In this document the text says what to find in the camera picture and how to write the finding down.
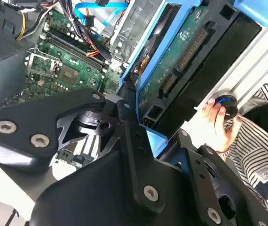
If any round black tool blue ring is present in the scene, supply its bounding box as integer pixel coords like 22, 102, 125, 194
213, 90, 239, 118

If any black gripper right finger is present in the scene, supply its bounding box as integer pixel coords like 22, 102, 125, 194
170, 128, 268, 226

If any hard disk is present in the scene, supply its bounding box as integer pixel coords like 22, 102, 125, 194
119, 0, 268, 159

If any person's bare hand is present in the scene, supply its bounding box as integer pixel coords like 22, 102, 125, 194
202, 97, 243, 153

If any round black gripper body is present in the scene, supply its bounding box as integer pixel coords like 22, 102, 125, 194
28, 150, 204, 226

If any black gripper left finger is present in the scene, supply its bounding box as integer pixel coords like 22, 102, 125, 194
0, 88, 170, 217

